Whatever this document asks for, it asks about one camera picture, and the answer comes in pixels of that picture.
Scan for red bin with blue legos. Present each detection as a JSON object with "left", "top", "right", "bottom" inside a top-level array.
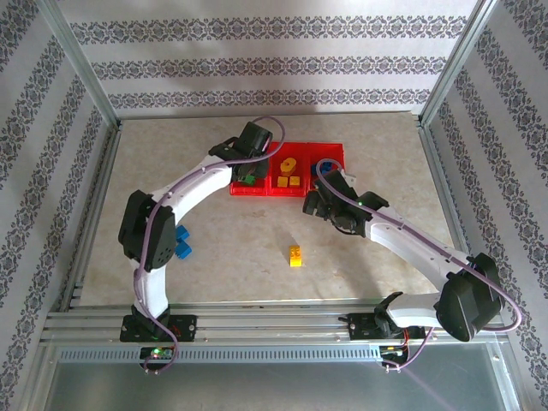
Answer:
[{"left": 307, "top": 142, "right": 346, "bottom": 199}]

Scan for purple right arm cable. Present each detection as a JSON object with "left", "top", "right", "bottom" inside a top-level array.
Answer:
[{"left": 315, "top": 158, "right": 524, "bottom": 372}]

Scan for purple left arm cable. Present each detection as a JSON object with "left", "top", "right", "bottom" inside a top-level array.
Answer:
[{"left": 133, "top": 116, "right": 287, "bottom": 372}]

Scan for aluminium corner post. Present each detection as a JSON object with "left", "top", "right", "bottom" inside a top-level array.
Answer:
[
  {"left": 420, "top": 0, "right": 503, "bottom": 126},
  {"left": 37, "top": 0, "right": 122, "bottom": 126}
]

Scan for slotted grey cable duct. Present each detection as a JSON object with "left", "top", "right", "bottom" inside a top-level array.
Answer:
[{"left": 55, "top": 344, "right": 383, "bottom": 365}]

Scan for grey metal sheet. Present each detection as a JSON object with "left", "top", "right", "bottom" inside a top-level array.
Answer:
[{"left": 40, "top": 342, "right": 513, "bottom": 411}]

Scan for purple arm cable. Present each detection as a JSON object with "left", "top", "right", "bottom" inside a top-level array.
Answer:
[
  {"left": 133, "top": 116, "right": 287, "bottom": 372},
  {"left": 315, "top": 158, "right": 524, "bottom": 372}
]

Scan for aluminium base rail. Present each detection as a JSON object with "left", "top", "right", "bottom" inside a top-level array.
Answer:
[{"left": 41, "top": 304, "right": 511, "bottom": 344}]

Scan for control board with green light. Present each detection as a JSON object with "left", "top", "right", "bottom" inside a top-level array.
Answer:
[{"left": 140, "top": 347, "right": 175, "bottom": 360}]

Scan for aluminium side rail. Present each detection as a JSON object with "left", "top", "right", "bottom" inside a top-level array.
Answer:
[
  {"left": 59, "top": 120, "right": 123, "bottom": 312},
  {"left": 415, "top": 118, "right": 476, "bottom": 262}
]

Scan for red bin with green lego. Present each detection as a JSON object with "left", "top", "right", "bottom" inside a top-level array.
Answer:
[{"left": 229, "top": 141, "right": 271, "bottom": 197}]

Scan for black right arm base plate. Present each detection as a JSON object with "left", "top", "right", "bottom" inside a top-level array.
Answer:
[{"left": 348, "top": 312, "right": 434, "bottom": 343}]

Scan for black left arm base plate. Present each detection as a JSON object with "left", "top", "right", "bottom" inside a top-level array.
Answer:
[{"left": 120, "top": 314, "right": 199, "bottom": 343}]

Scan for red bin with yellow legos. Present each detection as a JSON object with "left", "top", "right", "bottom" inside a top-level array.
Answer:
[{"left": 266, "top": 141, "right": 311, "bottom": 198}]

